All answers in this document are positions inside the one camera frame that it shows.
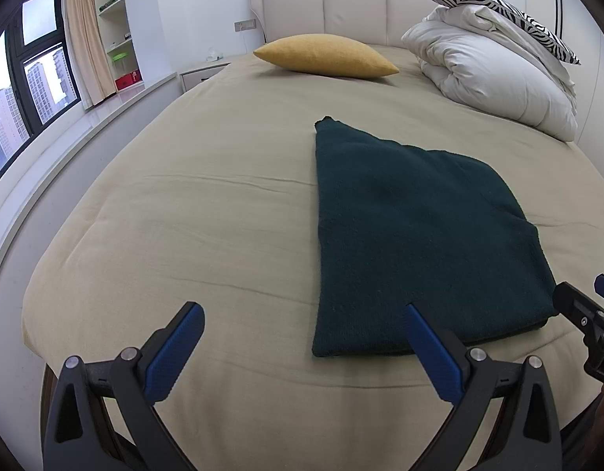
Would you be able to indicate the white nightstand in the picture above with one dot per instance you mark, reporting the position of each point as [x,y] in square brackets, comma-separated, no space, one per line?
[199,74]

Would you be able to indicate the cream padded headboard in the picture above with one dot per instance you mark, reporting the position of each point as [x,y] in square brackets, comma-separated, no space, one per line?
[351,5]

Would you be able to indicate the white wardrobe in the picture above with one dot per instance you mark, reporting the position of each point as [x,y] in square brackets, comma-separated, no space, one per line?
[596,83]

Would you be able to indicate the white window ledge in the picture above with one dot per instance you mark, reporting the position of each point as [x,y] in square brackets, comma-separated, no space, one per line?
[76,132]

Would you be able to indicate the red box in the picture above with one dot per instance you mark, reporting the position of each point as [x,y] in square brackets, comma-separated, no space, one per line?
[126,81]

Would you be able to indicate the wall socket panel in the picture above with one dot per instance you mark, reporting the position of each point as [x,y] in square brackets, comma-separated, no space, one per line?
[245,25]

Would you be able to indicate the yellow pillow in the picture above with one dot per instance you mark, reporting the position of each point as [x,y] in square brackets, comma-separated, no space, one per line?
[326,56]

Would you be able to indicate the white folded duvet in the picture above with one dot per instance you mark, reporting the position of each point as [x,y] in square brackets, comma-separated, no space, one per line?
[488,73]

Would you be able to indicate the dark green sweater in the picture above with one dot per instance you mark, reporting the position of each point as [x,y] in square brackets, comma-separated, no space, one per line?
[409,225]

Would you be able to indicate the beige bed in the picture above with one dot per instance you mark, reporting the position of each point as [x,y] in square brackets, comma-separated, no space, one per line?
[184,235]

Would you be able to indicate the beige curtain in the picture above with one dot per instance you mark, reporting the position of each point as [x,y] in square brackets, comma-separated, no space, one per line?
[88,39]

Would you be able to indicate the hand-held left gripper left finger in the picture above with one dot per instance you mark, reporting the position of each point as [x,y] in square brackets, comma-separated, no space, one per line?
[176,348]

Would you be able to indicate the tissue box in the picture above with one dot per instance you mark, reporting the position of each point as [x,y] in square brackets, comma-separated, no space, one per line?
[214,55]

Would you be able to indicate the black framed window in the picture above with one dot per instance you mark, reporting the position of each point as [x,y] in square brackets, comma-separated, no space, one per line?
[42,78]

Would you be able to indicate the green plastic tray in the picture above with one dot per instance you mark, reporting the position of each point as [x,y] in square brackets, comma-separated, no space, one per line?
[121,56]

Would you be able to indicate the white shelf unit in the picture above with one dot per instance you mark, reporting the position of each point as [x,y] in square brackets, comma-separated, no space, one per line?
[118,24]

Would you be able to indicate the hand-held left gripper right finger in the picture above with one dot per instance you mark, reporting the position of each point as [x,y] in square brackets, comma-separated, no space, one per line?
[432,353]

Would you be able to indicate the zebra print pillow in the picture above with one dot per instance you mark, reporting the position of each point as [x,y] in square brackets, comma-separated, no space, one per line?
[498,7]

